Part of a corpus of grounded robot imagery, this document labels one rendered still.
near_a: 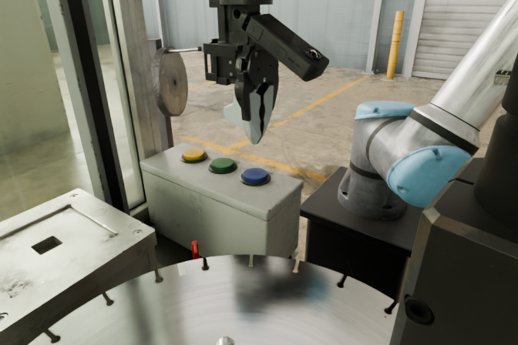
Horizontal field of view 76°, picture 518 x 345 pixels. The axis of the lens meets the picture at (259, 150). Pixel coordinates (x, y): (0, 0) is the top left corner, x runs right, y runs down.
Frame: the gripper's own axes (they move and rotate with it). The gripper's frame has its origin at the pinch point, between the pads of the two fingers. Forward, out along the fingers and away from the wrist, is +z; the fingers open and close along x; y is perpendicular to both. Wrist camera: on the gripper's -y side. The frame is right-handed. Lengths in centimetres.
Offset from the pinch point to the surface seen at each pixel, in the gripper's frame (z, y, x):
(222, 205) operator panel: 9.5, 2.2, 6.9
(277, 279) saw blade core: 2.2, -16.1, 20.8
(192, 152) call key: 6.4, 14.9, 0.3
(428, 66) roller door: 80, 55, -555
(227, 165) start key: 6.4, 6.3, 0.4
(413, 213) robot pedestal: 22.5, -20.5, -28.3
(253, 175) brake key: 6.4, 0.6, 0.8
